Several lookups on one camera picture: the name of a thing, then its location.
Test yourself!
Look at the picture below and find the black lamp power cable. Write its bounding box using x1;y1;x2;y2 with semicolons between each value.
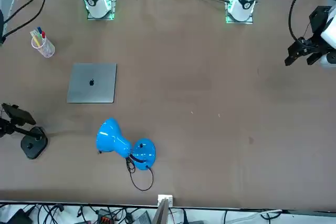
97;150;154;191

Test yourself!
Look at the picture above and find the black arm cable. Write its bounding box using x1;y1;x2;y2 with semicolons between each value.
1;0;48;40
288;0;314;41

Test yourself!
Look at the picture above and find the aluminium camera post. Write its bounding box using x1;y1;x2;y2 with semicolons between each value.
152;199;170;224

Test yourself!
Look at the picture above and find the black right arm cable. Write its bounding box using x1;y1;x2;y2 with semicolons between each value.
1;0;48;40

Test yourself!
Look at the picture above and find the black power adapter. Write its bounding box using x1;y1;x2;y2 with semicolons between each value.
6;208;34;224

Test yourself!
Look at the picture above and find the pink mesh pen cup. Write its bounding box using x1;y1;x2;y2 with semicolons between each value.
31;36;56;59

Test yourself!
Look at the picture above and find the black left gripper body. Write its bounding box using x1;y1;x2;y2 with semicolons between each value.
309;5;333;41

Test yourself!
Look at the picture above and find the black desktop phone stand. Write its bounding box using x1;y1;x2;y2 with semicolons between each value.
10;119;49;160

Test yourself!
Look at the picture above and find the post base bracket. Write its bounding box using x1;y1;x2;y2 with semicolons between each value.
157;194;174;206

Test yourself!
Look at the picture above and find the blue desk lamp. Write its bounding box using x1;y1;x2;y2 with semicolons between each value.
96;118;157;172

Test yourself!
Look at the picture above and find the grey closed laptop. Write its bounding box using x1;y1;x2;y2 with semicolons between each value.
66;63;118;104

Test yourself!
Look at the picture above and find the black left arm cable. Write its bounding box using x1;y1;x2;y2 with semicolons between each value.
288;0;314;41

